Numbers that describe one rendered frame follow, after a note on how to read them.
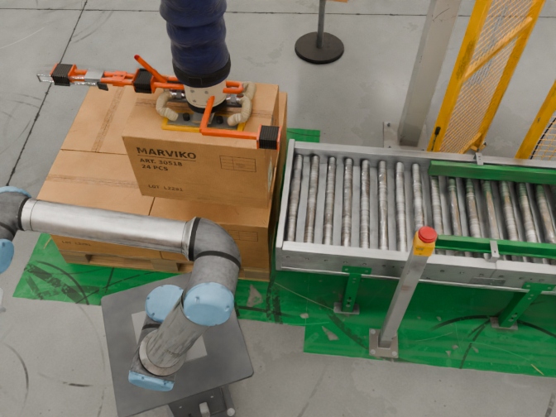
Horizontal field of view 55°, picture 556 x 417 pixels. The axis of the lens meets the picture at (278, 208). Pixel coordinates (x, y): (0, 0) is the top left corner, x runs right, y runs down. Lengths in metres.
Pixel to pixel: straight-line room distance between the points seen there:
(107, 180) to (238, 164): 0.92
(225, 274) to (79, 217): 0.41
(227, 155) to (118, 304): 0.74
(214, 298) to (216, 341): 0.85
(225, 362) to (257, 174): 0.78
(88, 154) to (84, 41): 1.92
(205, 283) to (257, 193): 1.13
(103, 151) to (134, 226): 1.69
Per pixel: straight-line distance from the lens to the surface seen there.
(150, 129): 2.27
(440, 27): 3.18
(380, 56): 4.49
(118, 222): 1.40
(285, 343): 2.89
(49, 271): 3.35
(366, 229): 2.61
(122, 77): 2.32
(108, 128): 3.18
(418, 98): 3.48
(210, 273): 1.28
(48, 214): 1.46
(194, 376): 2.06
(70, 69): 2.42
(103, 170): 2.96
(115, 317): 2.22
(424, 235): 2.04
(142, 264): 3.18
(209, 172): 2.30
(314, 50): 4.45
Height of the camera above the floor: 2.67
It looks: 53 degrees down
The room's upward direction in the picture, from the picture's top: straight up
